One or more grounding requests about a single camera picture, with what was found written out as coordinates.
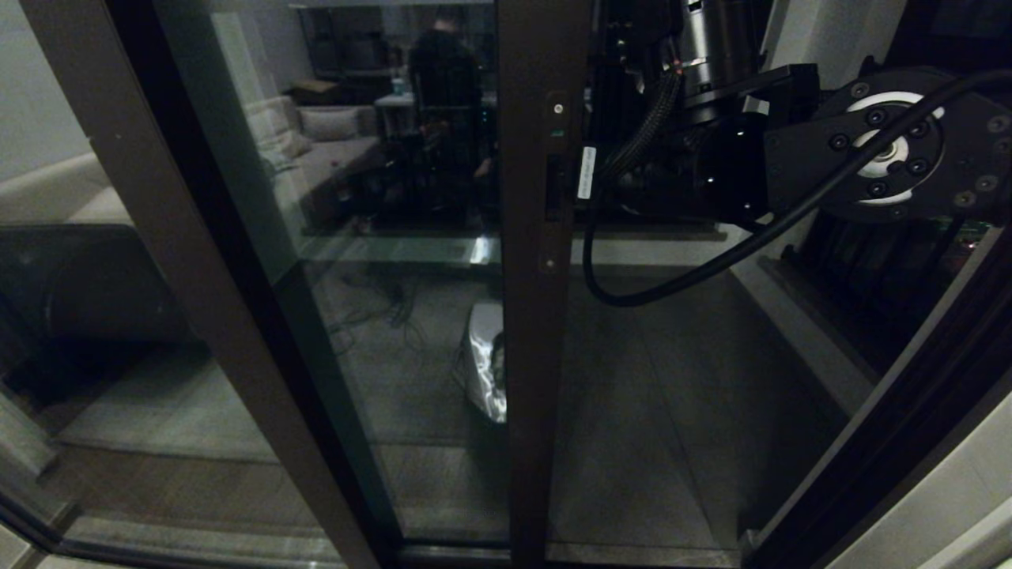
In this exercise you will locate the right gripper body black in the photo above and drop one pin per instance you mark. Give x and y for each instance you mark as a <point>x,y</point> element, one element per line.
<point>672,186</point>

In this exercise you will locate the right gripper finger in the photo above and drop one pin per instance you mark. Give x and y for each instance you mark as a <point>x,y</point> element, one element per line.
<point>571,191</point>
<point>571,167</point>

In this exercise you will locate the brown framed sliding glass door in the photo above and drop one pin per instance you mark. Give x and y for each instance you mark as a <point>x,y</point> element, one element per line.
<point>526,316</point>

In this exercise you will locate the long stone balcony sill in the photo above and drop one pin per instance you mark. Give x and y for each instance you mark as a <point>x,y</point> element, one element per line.
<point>672,235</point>

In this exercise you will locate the short stone balcony sill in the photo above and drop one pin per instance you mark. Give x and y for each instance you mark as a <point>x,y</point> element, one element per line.
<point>830,320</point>

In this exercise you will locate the brown framed fixed glass door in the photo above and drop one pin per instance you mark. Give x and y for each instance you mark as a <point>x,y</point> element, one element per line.
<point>273,395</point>

